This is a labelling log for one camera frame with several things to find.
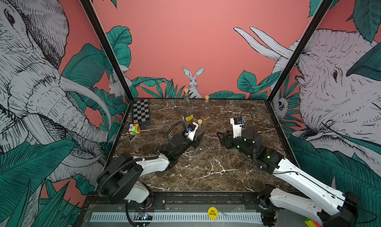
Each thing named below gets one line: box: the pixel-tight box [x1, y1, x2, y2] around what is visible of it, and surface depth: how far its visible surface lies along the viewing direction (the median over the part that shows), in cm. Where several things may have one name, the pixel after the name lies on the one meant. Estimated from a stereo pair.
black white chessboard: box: [131, 98, 151, 126], surface depth 109 cm
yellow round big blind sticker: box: [207, 206, 219, 221], surface depth 72 cm
